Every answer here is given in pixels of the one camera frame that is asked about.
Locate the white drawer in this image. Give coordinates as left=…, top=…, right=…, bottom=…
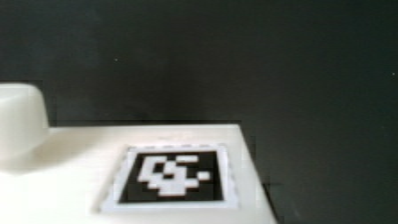
left=0, top=83, right=277, bottom=224

